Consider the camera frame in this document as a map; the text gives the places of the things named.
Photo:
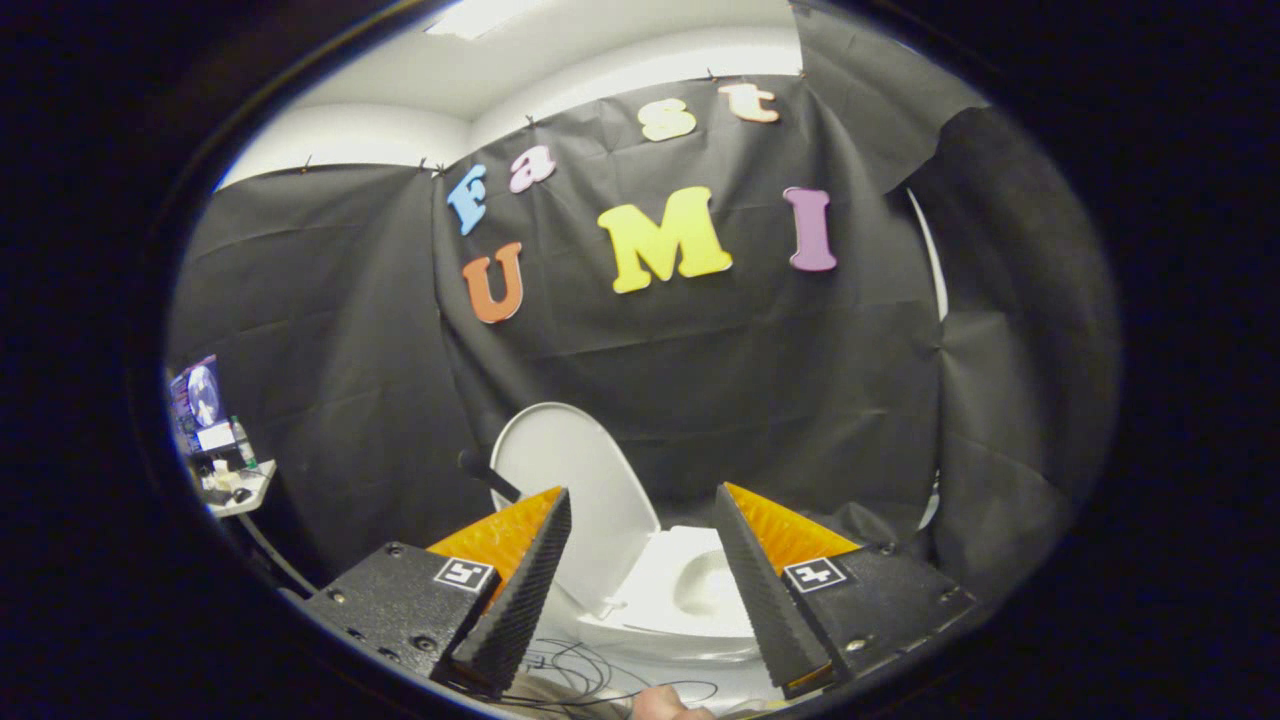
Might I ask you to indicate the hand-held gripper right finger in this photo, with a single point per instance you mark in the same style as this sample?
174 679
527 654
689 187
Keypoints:
765 600

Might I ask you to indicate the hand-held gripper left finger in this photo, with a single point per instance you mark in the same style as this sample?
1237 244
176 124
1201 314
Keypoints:
515 600

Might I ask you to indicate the white toilet lid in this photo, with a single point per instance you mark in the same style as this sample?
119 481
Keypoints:
580 480

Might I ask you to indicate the white toilet seat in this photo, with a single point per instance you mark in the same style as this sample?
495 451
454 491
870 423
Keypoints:
650 590

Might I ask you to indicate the white toilet bowl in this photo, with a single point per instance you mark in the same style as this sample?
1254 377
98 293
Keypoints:
640 648

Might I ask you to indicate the black backdrop cloth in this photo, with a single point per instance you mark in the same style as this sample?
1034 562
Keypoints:
700 380

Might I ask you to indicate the small white table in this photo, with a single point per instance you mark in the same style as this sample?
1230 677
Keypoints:
255 495

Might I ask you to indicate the clear plastic bottle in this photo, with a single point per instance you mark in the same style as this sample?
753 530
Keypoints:
244 445

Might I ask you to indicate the ceiling light panel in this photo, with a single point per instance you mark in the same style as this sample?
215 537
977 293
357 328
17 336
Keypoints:
480 15

